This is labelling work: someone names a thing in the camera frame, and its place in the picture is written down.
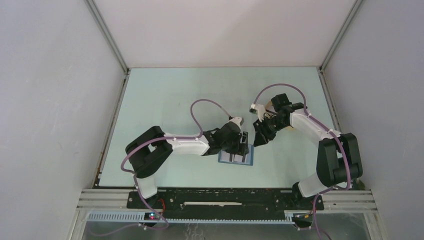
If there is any white striped credit card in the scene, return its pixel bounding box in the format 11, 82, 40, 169
219, 151, 235, 163

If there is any white cable duct strip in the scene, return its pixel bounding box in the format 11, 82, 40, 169
86, 211, 294, 224

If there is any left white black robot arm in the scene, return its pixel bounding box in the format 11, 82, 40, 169
124, 120, 250, 208

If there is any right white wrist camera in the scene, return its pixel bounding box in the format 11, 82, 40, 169
249, 103, 267, 122

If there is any controller board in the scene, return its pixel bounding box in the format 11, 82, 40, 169
292, 213, 314, 222
144, 212, 161, 221

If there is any aluminium frame rail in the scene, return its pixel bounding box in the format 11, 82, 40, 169
77, 188, 378, 213

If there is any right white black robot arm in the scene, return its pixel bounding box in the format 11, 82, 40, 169
249, 93, 363, 209

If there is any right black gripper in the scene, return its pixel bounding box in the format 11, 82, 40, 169
253, 115, 289, 147

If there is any right controller board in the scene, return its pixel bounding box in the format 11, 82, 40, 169
292, 213, 314, 222

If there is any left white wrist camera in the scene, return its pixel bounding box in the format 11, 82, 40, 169
228, 116, 244, 129

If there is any blue card holder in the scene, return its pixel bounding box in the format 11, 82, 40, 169
218, 144, 255, 166

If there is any beige oval tray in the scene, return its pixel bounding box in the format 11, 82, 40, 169
265, 101, 275, 114

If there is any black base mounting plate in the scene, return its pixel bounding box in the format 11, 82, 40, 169
126, 187, 324, 220

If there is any left controller board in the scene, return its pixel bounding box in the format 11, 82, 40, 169
144, 212, 161, 221

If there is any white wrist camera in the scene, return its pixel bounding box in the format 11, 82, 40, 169
228, 116, 244, 129
249, 103, 267, 122

